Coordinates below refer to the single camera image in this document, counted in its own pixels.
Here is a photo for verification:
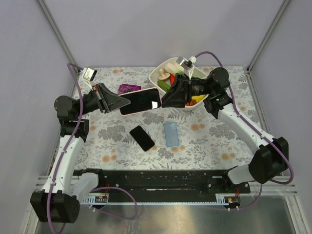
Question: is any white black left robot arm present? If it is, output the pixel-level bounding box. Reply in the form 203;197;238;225
30;83;131;223

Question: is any toy carrot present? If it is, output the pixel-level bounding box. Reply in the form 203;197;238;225
169;74;175;85

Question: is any yellow toy pepper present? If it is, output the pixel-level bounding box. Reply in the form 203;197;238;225
192;95;205;104

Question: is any light blue phone case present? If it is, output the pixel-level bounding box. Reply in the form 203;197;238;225
163;121;180;148

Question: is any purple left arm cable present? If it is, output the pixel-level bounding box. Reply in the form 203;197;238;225
46;62;138;234

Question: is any black phone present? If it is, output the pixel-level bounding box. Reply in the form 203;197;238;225
130;126;155;152

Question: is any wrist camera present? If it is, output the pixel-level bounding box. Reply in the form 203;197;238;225
176;56;197;79
81;67;98;89

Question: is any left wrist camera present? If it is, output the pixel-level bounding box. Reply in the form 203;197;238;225
81;67;98;89

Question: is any toy mushroom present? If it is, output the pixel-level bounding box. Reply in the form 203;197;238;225
158;69;171;80

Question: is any floral table cloth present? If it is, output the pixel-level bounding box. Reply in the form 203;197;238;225
55;66;266;171

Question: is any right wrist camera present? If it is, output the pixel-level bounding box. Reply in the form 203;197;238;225
176;56;197;79

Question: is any white plastic basin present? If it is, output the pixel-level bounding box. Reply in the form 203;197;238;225
149;57;208;111

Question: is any green toy pea pod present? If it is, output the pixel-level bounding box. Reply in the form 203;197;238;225
157;80;171;92

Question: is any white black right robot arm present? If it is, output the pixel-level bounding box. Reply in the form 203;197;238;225
162;67;293;184

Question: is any black smartphone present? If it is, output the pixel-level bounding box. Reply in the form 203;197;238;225
119;88;161;116

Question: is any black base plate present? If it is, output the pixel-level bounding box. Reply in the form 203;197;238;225
78;170;251;203

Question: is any toy bok choy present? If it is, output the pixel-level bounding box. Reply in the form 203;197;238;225
164;62;184;76

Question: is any purple snack box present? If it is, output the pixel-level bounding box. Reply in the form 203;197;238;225
118;84;141;95

